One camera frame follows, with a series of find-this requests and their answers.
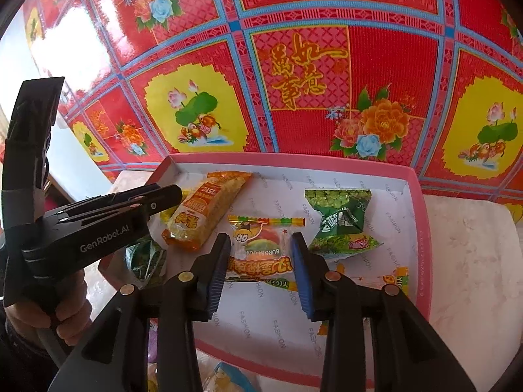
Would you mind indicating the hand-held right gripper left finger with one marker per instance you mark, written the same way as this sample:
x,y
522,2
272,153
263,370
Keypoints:
x,y
216,277

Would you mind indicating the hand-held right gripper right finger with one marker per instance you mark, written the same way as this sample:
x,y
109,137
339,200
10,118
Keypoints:
x,y
304,277

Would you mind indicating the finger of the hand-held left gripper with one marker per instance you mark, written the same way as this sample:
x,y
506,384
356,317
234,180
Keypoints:
x,y
130,191
122,212

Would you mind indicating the small yellow snack packet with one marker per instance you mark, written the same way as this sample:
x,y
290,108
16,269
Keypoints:
x,y
169,214

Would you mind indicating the burger gummy candy packet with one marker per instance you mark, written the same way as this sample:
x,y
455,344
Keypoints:
x,y
261,249
398,277

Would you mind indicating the green pea snack packet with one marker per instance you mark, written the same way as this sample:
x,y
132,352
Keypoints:
x,y
143,261

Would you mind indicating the orange rice cracker packet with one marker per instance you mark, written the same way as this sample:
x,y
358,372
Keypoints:
x,y
204,212

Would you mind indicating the red-label green pea packet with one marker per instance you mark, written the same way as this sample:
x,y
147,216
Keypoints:
x,y
339,220

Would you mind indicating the pink cardboard box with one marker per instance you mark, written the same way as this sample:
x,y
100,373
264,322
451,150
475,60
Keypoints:
x,y
380,249

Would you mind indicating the purple candy tin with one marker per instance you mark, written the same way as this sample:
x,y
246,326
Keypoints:
x,y
151,343

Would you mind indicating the person's left forearm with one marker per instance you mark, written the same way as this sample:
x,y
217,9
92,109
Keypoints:
x,y
20,369

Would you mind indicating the person's left hand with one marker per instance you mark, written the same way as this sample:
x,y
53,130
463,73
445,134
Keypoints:
x,y
75,314

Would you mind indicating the clear blue-striped snack packet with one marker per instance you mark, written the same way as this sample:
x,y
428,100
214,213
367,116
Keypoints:
x,y
233,375

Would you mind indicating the red floral wall cloth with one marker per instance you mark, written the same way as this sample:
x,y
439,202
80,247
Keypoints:
x,y
327,8

